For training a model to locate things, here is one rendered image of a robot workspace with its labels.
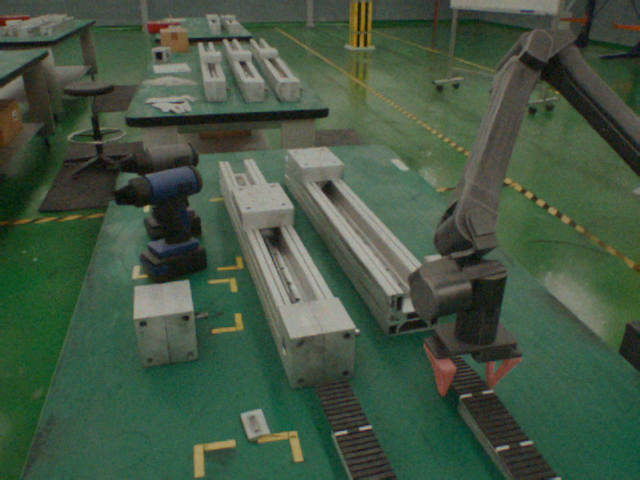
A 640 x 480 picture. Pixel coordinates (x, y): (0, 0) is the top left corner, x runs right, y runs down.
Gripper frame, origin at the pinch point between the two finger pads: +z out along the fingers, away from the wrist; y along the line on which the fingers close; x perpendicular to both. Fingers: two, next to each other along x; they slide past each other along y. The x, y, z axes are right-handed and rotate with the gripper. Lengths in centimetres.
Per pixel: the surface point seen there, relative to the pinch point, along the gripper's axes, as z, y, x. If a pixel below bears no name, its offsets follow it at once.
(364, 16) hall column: 21, -307, -998
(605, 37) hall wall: 55, -781, -939
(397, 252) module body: -5.9, -1.0, -32.2
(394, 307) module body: -3.2, 4.9, -17.7
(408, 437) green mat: 2.6, 11.0, 5.5
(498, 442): -1.0, 1.8, 12.3
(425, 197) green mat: 2, -27, -78
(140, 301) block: -6, 46, -23
